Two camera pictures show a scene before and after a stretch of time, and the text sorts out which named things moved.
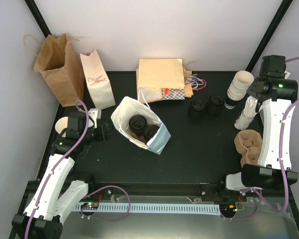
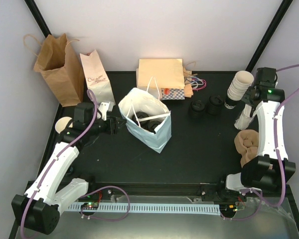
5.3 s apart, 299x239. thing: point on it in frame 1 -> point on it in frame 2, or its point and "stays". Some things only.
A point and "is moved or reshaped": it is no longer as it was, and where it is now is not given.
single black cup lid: [150, 131] -> [150, 124]
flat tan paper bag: [161, 73] stays
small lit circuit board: [90, 205] stays
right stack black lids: [215, 105] stays
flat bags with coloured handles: [192, 81] stays
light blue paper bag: [128, 108] is moved or reshaped
